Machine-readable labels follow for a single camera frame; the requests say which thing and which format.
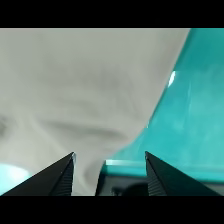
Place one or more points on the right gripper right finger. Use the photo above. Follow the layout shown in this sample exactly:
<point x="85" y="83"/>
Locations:
<point x="170" y="178"/>

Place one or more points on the beige T-shirt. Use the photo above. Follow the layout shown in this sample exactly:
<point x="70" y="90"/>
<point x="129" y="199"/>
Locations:
<point x="80" y="90"/>

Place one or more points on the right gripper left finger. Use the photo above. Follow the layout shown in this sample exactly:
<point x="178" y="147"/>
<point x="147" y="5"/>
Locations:
<point x="50" y="180"/>

